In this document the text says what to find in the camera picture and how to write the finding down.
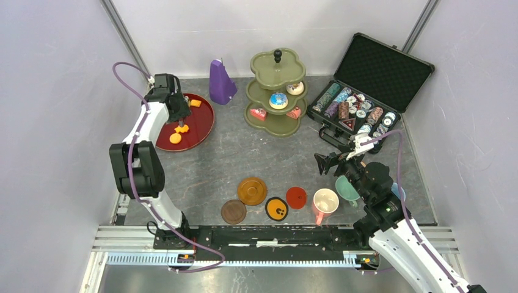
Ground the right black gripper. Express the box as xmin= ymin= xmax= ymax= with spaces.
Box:
xmin=313 ymin=145 xmax=371 ymax=201

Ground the orange square pastry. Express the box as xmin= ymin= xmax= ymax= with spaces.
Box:
xmin=189 ymin=99 xmax=202 ymax=107

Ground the small orange pastry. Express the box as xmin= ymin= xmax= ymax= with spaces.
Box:
xmin=174 ymin=125 xmax=189 ymax=134

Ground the orange round cookie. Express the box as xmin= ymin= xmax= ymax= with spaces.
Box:
xmin=169 ymin=132 xmax=182 ymax=145

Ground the pink roll cake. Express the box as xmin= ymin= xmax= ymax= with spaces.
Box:
xmin=287 ymin=106 xmax=302 ymax=120

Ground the blue frosted donut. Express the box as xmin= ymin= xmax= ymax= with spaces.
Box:
xmin=269 ymin=92 xmax=289 ymax=110

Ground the chocolate cream donut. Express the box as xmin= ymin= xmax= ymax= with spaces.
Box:
xmin=286 ymin=82 xmax=305 ymax=96

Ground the pink cake slice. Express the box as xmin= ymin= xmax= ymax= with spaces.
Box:
xmin=249 ymin=108 xmax=268 ymax=121

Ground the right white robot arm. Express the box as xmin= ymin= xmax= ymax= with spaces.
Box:
xmin=314 ymin=153 xmax=485 ymax=292

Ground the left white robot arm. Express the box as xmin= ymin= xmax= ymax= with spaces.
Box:
xmin=109 ymin=73 xmax=192 ymax=249

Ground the red round tray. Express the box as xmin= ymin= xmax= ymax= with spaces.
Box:
xmin=156 ymin=93 xmax=215 ymax=152

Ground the teal mug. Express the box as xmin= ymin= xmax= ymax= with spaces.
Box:
xmin=335 ymin=175 xmax=360 ymax=208

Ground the red triangle all-in button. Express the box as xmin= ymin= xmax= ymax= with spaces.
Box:
xmin=338 ymin=118 xmax=356 ymax=133

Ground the pink cream mug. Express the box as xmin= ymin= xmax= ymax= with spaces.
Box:
xmin=312 ymin=189 xmax=340 ymax=225

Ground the purple metronome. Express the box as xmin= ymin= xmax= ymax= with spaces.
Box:
xmin=209 ymin=59 xmax=238 ymax=105

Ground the red round coaster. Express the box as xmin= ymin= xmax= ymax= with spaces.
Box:
xmin=286 ymin=186 xmax=307 ymax=209

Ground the blue mug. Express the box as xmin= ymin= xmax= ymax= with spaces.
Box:
xmin=391 ymin=183 xmax=406 ymax=200

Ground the black yellow round coaster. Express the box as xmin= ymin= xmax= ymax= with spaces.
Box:
xmin=265 ymin=197 xmax=289 ymax=222

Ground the green three-tier serving stand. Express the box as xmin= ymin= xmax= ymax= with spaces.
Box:
xmin=244 ymin=48 xmax=308 ymax=137

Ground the light wooden round coaster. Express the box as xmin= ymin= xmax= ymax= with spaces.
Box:
xmin=237 ymin=177 xmax=268 ymax=206

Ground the black poker chip case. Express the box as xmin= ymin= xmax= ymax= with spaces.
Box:
xmin=307 ymin=32 xmax=435 ymax=151

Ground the dark wooden round coaster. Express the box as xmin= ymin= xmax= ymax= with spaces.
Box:
xmin=221 ymin=200 xmax=247 ymax=225

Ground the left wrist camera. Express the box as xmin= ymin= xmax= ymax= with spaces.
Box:
xmin=148 ymin=73 xmax=181 ymax=98

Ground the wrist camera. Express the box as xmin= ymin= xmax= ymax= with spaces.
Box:
xmin=346 ymin=132 xmax=374 ymax=161
xmin=148 ymin=73 xmax=181 ymax=98

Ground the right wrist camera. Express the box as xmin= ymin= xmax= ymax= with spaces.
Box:
xmin=346 ymin=132 xmax=374 ymax=161

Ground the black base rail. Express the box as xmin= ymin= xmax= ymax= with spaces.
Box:
xmin=153 ymin=225 xmax=371 ymax=263

